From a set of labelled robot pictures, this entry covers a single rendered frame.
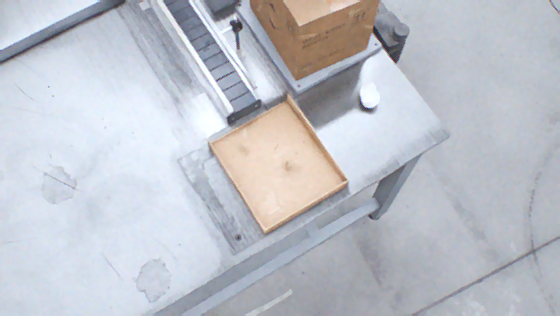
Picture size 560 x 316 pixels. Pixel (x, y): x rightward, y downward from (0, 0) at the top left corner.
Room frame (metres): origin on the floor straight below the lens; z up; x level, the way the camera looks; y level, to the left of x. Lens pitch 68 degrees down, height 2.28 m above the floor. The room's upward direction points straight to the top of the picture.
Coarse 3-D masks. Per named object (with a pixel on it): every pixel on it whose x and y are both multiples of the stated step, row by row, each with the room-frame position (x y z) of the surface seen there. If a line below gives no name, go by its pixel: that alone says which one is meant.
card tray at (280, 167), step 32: (288, 96) 0.77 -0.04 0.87; (256, 128) 0.68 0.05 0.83; (288, 128) 0.68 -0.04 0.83; (224, 160) 0.59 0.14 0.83; (256, 160) 0.59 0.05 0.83; (288, 160) 0.59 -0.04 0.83; (320, 160) 0.59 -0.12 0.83; (256, 192) 0.49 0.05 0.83; (288, 192) 0.50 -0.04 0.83; (320, 192) 0.50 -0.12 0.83
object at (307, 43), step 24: (264, 0) 0.99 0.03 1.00; (288, 0) 0.90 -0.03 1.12; (312, 0) 0.90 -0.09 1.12; (336, 0) 0.90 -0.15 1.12; (360, 0) 0.90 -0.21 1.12; (264, 24) 1.00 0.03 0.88; (288, 24) 0.87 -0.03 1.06; (312, 24) 0.84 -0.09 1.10; (336, 24) 0.87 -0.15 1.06; (360, 24) 0.91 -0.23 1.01; (288, 48) 0.87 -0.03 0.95; (312, 48) 0.84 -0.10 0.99; (336, 48) 0.88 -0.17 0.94; (360, 48) 0.92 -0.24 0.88; (312, 72) 0.85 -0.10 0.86
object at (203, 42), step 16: (176, 0) 1.09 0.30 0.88; (176, 16) 1.03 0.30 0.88; (192, 16) 1.03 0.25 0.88; (192, 32) 0.97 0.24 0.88; (208, 32) 0.97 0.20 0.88; (208, 48) 0.91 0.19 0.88; (208, 64) 0.86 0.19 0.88; (224, 64) 0.86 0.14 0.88; (224, 80) 0.81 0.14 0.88; (240, 80) 0.81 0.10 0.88; (240, 96) 0.76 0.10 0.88
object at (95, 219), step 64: (128, 0) 1.13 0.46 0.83; (0, 64) 0.89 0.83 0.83; (64, 64) 0.89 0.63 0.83; (128, 64) 0.89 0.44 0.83; (256, 64) 0.89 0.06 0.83; (384, 64) 0.90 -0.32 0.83; (0, 128) 0.68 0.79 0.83; (64, 128) 0.68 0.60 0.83; (128, 128) 0.68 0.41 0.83; (192, 128) 0.68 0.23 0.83; (320, 128) 0.69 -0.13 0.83; (384, 128) 0.69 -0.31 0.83; (0, 192) 0.49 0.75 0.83; (64, 192) 0.49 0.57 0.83; (128, 192) 0.49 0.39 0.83; (192, 192) 0.49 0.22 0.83; (0, 256) 0.31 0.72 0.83; (64, 256) 0.31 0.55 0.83; (128, 256) 0.32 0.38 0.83; (192, 256) 0.32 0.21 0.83
